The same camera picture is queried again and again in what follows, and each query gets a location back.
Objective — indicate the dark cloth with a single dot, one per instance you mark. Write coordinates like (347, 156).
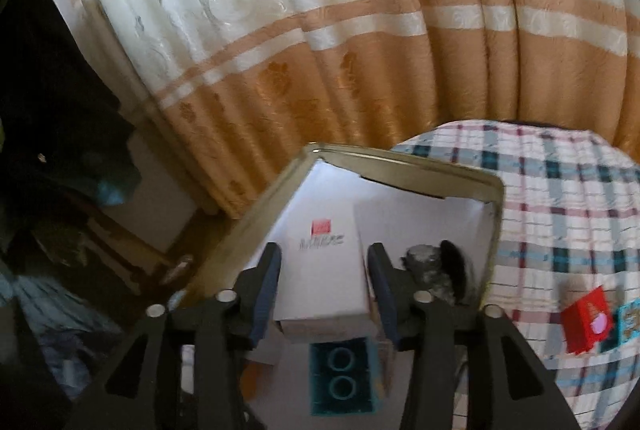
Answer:
(55, 109)

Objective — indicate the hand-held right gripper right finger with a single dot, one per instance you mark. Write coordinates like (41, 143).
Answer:
(386, 305)

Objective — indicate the teal building block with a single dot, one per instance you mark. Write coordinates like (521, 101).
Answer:
(342, 377)

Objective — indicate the white paper tray liner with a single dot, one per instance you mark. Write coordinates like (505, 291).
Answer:
(425, 220)

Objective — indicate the black glitter jar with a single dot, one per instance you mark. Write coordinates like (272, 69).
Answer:
(440, 272)

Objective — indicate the plaid tablecloth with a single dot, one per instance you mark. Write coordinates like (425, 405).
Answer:
(560, 220)

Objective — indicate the white box with red label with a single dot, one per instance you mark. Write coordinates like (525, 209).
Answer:
(320, 275)

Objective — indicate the small teal printed box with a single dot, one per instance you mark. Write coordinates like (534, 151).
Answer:
(627, 317)

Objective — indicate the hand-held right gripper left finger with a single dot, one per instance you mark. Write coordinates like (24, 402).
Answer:
(265, 300)

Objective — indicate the cream and orange curtain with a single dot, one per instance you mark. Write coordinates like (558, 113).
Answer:
(350, 34)

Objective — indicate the gold metal tray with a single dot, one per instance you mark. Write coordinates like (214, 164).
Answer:
(280, 195)

